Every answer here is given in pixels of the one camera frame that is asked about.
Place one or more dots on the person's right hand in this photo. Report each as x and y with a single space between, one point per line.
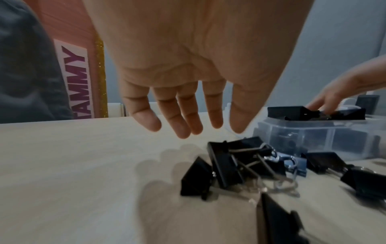
356 81

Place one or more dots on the person's left hand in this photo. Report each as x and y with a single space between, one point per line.
196 43

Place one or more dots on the transparent plastic box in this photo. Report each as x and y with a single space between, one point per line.
319 128

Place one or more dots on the pile of black binder clips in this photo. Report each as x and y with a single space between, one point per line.
226 164

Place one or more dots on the pink lettered label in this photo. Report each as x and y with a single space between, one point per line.
77 78

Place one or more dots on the red board with gold trim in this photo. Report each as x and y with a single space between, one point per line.
69 23

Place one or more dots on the dark grey fabric chair back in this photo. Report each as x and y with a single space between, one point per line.
27 71

